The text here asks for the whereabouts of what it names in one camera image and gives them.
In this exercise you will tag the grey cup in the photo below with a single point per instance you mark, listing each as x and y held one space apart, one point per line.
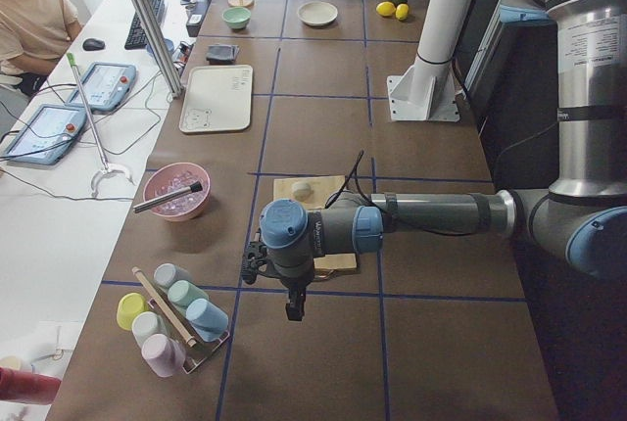
166 274

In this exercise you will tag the clear acrylic cup rack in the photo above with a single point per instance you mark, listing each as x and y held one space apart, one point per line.
202 352

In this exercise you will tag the teach pendant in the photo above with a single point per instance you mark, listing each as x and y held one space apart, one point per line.
47 136
106 84

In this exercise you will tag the far teach pendant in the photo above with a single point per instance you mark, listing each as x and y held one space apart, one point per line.
106 84

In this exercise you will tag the white steamed bun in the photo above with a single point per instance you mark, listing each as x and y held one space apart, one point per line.
301 190

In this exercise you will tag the black phone box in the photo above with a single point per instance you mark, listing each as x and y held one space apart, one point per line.
196 12

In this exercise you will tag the near teach pendant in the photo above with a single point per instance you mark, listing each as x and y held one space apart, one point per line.
47 136

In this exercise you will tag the yellow lemon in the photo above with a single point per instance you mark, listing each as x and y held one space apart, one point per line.
386 9
402 12

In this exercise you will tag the black tipped metal brush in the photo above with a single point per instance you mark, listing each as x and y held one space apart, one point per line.
157 201

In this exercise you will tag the grabber reach stick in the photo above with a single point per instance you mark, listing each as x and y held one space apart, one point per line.
108 168

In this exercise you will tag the wooden rack rod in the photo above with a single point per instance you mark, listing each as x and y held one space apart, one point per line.
159 302

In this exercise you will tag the pink bowl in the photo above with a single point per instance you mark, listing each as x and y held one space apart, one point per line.
173 177

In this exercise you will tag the black computer mouse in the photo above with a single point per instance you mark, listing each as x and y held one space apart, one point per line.
93 44

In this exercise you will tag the red bottle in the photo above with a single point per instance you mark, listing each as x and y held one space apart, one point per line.
29 388

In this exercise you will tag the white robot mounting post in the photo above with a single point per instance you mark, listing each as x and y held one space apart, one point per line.
426 91

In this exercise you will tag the right yellow lemon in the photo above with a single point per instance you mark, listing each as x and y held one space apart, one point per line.
402 12

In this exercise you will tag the left yellow lemon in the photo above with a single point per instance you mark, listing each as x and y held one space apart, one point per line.
386 9

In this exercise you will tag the green bowl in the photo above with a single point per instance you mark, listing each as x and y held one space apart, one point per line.
236 18

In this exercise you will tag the orange black electronics board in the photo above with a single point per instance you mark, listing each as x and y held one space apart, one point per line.
182 53

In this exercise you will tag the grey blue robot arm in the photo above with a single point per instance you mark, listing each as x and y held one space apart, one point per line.
580 218

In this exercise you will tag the cream rectangular tray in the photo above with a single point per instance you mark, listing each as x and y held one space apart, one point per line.
217 99

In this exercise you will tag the yellow cup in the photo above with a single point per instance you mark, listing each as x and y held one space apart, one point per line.
129 307

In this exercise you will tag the beige shallow plate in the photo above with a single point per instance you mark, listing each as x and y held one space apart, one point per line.
317 13

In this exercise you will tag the white cup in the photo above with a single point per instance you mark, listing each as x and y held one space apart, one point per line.
147 324

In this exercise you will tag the folded grey cloth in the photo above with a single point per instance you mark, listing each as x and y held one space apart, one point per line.
222 54

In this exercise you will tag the blue cup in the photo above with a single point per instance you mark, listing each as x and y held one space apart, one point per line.
208 320

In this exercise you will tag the seated person beige shirt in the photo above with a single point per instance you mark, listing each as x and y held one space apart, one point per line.
35 35

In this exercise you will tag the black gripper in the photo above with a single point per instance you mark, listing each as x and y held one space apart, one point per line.
295 288

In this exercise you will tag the green cup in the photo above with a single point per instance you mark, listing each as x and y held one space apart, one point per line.
182 293

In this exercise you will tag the wooden cutting board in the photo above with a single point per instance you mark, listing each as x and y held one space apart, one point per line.
323 188

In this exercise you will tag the pink cup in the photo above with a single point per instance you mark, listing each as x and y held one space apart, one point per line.
164 355

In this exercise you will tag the aluminium frame post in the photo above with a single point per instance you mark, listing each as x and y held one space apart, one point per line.
160 50

